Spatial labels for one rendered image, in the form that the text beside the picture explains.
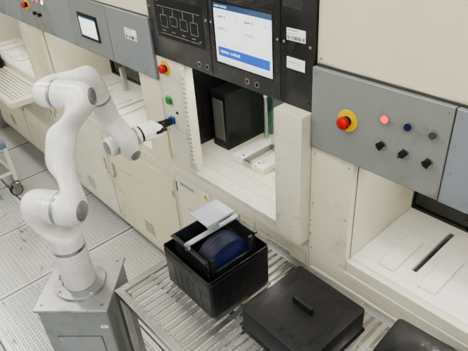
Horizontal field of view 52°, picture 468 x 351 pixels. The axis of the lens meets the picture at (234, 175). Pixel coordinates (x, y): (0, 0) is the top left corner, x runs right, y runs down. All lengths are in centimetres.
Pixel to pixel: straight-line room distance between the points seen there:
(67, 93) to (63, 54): 177
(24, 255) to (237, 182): 178
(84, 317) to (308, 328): 83
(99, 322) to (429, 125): 133
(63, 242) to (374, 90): 114
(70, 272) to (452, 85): 138
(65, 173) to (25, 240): 193
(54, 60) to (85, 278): 189
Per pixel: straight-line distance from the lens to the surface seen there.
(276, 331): 156
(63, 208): 167
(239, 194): 207
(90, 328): 195
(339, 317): 160
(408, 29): 129
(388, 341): 138
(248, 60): 167
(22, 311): 309
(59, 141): 169
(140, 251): 319
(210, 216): 162
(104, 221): 352
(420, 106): 130
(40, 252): 344
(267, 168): 219
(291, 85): 156
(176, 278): 182
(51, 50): 341
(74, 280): 189
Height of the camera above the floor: 209
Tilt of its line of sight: 34 degrees down
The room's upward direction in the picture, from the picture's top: 4 degrees counter-clockwise
